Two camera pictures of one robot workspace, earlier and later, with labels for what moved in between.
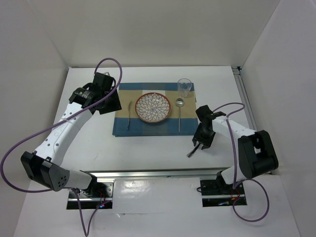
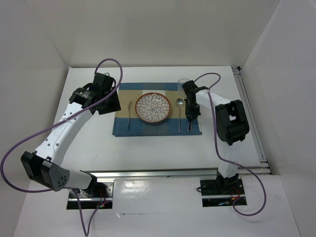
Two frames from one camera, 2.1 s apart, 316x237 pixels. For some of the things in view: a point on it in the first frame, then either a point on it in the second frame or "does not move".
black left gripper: x=115 y=104 does not move
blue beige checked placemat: x=182 y=120 does not move
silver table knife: x=188 y=155 to x=190 y=126
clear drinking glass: x=184 y=86 does not move
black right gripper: x=197 y=137 to x=194 y=114
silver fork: x=129 y=106 does not move
